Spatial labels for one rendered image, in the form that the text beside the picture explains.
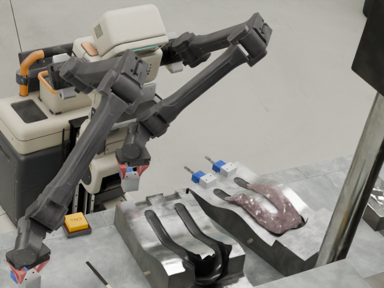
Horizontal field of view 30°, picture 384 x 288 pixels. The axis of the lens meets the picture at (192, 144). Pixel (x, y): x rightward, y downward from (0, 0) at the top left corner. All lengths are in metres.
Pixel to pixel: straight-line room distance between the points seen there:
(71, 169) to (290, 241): 0.80
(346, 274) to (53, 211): 0.77
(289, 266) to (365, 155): 0.93
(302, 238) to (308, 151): 2.04
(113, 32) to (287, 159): 2.12
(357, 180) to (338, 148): 2.97
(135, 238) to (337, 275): 0.95
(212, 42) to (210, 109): 2.17
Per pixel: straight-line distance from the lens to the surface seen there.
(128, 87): 1.88
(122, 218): 2.30
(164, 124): 2.18
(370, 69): 1.32
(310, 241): 2.32
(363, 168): 1.45
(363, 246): 2.55
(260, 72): 4.99
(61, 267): 2.23
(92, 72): 2.10
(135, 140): 2.14
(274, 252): 2.32
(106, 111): 1.85
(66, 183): 1.82
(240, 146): 4.22
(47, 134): 2.79
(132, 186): 2.34
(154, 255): 2.14
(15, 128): 2.77
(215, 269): 2.19
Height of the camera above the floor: 2.43
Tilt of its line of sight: 36 degrees down
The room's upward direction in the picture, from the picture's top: 11 degrees clockwise
